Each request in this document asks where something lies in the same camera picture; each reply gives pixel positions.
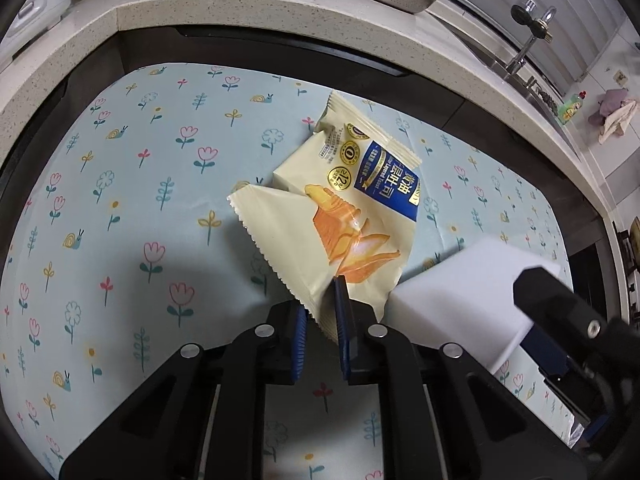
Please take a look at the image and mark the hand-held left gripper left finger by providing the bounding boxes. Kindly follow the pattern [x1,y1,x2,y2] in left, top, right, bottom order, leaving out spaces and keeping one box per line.
[60,304,309,480]

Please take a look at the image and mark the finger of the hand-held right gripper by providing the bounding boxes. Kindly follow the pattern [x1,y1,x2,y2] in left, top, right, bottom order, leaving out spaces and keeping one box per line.
[539,342,609,443]
[513,266,623,361]

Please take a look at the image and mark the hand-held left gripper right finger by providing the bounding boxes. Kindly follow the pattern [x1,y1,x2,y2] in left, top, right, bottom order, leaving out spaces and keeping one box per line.
[334,276,587,480]

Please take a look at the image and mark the white sponge block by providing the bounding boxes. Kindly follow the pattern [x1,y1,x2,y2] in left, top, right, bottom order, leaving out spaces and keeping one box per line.
[387,237,564,377]

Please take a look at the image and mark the cream bread wrapper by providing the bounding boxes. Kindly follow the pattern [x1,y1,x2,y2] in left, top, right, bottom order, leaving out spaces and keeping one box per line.
[227,91,424,347]

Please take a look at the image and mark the cream hanging cloth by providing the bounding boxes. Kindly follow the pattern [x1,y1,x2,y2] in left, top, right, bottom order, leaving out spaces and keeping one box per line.
[598,101,639,145]

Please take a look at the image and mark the green dish soap bottle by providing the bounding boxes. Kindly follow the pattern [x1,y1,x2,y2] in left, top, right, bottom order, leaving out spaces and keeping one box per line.
[557,91,590,126]

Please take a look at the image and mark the floral tablecloth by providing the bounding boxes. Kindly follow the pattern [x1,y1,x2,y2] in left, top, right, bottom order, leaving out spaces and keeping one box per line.
[0,62,592,480]

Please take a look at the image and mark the purple hanging cloth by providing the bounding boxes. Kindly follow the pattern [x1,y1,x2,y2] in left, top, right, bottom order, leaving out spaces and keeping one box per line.
[588,88,629,126]

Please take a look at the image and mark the black scouring pad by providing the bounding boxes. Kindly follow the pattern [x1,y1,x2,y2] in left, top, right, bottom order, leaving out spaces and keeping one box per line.
[534,85,559,112]

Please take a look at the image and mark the stainless steel sink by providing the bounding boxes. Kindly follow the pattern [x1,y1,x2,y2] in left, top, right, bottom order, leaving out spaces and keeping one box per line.
[460,30,568,133]

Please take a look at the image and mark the white rice cooker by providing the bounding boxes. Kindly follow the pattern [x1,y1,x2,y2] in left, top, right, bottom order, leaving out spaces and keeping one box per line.
[0,0,74,47]

